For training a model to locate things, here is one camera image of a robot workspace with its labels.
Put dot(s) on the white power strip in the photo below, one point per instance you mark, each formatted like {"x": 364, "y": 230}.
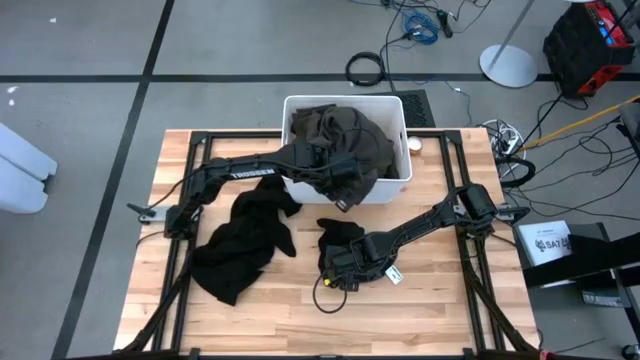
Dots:
{"x": 507, "y": 145}

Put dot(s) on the dark olive hoodie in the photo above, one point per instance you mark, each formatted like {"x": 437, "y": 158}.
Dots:
{"x": 350, "y": 130}

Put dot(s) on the black Puma briefs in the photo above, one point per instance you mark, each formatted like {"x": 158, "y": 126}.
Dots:
{"x": 337, "y": 232}

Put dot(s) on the white woven plastic basket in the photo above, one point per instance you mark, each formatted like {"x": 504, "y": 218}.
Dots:
{"x": 395, "y": 120}

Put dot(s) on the black cart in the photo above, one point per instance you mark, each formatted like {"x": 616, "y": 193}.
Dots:
{"x": 600, "y": 255}

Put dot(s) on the white round stand base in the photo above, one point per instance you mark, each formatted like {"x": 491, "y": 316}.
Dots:
{"x": 507, "y": 67}

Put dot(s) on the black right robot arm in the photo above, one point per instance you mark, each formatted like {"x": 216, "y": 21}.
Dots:
{"x": 425, "y": 222}

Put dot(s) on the white printed tag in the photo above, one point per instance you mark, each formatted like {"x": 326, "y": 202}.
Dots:
{"x": 394, "y": 274}

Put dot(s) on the large black garment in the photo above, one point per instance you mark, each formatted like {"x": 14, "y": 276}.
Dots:
{"x": 240, "y": 245}

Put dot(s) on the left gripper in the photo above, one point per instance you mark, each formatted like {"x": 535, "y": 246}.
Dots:
{"x": 325, "y": 162}

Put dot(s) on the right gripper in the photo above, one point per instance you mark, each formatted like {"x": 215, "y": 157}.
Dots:
{"x": 352, "y": 262}

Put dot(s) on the black and red case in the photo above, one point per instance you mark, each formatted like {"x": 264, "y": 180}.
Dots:
{"x": 575, "y": 50}

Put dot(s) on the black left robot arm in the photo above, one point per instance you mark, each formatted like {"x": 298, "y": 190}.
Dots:
{"x": 250, "y": 167}

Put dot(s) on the white printed box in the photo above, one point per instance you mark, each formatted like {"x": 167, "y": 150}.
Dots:
{"x": 545, "y": 242}

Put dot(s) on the black floor grille mat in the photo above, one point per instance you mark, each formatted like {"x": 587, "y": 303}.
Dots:
{"x": 419, "y": 107}

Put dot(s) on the beige tape roll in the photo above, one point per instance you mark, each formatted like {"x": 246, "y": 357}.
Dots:
{"x": 415, "y": 145}

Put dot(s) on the white furniture piece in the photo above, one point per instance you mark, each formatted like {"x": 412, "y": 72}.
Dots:
{"x": 20, "y": 170}

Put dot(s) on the black power strip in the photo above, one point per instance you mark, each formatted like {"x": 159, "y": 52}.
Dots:
{"x": 445, "y": 22}

